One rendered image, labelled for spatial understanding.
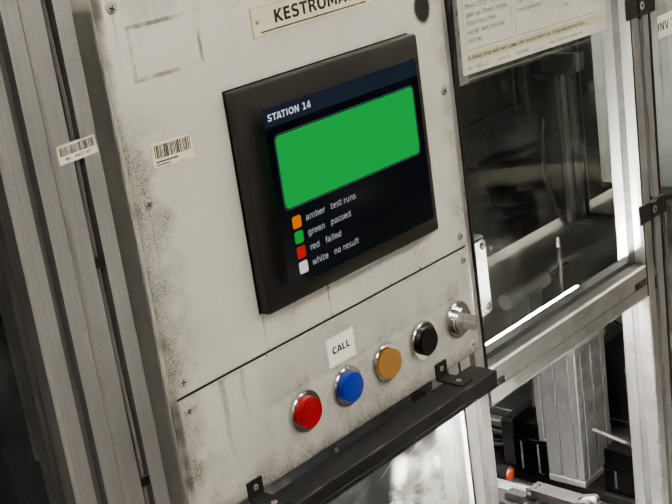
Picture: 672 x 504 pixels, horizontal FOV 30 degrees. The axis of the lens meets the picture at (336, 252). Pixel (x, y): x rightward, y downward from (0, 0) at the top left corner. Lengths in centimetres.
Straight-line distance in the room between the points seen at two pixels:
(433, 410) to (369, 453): 10
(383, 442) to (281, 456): 11
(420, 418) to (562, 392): 71
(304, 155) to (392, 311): 23
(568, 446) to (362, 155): 93
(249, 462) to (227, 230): 21
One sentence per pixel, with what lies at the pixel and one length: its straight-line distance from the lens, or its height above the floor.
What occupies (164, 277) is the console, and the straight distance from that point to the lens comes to 103.
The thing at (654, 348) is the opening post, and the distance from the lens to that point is 176.
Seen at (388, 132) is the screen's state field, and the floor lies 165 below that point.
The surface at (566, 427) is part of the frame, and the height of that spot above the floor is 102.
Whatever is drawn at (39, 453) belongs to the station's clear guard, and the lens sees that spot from 103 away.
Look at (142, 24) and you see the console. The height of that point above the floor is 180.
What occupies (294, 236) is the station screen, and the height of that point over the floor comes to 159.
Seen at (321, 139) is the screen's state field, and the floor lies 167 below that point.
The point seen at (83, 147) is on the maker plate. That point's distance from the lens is 98.
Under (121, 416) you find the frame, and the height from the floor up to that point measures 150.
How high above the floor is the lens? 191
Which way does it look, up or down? 18 degrees down
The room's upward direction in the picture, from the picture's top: 8 degrees counter-clockwise
